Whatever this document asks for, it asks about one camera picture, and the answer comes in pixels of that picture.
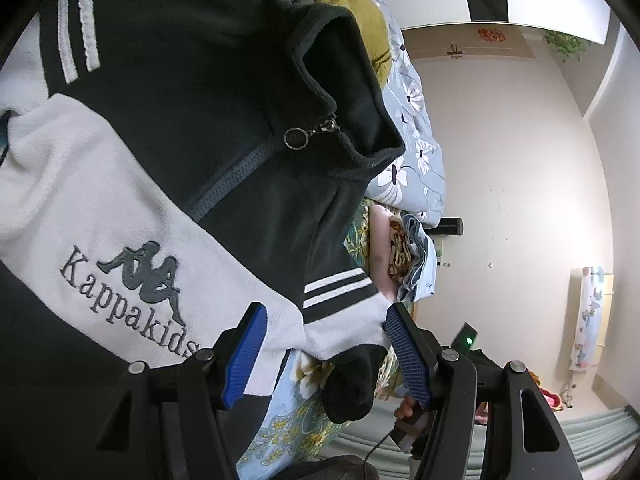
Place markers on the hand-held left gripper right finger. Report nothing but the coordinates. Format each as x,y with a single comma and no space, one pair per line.
407,360

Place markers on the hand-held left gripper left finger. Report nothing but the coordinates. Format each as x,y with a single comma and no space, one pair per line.
245,355

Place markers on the black and white fleece jacket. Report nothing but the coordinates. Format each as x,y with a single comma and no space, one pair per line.
165,150

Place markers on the pile of patterned clothes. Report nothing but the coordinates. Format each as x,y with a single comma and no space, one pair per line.
400,252

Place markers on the person's right hand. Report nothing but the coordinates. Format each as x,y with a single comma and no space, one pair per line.
404,409

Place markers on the pink cloth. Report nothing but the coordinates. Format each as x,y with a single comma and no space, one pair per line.
549,400

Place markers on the printed hanging cloth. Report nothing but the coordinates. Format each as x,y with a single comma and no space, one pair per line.
590,317

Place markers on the dark cloth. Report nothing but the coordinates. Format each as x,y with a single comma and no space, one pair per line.
325,467

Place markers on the blue floral quilt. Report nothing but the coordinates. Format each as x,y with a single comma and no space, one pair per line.
415,125

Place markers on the green hanging plant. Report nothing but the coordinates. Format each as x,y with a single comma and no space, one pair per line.
566,42

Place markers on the mustard yellow cloth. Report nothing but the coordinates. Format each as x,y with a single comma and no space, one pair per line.
350,15

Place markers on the black wall device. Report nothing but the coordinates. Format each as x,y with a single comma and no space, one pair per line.
446,227

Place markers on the orange wall decoration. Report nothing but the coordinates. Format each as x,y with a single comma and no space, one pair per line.
492,35

